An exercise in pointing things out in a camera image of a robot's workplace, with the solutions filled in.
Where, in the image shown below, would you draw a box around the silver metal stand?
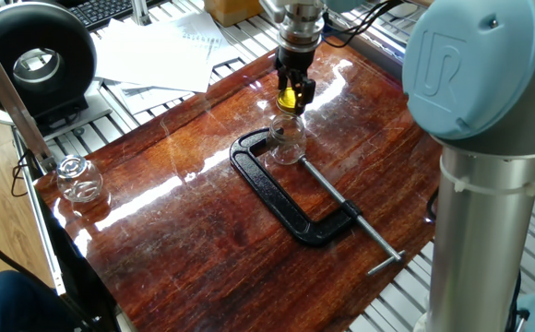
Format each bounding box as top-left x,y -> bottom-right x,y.
131,0 -> 152,27

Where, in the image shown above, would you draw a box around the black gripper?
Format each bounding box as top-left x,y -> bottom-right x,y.
274,44 -> 317,116

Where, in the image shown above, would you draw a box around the clear glass jar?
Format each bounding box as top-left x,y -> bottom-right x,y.
265,113 -> 308,166
55,154 -> 105,204

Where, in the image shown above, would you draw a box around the black round fan device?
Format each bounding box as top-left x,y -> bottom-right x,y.
0,1 -> 114,139

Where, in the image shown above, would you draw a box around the white paper sheets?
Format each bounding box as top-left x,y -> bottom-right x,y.
94,11 -> 241,116

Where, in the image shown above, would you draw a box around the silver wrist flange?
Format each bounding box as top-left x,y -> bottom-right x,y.
277,0 -> 327,53

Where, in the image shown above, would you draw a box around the yellow metal jar lid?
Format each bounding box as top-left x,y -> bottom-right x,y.
275,86 -> 299,114

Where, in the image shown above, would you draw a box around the white wrist housing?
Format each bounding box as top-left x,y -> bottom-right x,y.
258,0 -> 296,24

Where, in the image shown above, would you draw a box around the small cardboard box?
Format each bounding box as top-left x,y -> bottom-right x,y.
202,0 -> 264,28

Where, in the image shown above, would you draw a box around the black iron C-clamp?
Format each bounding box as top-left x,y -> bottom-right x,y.
229,127 -> 407,277

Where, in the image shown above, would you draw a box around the aluminium frame post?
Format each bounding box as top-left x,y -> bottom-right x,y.
0,18 -> 57,172

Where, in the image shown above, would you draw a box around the black keyboard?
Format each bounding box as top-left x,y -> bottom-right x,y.
66,0 -> 167,31

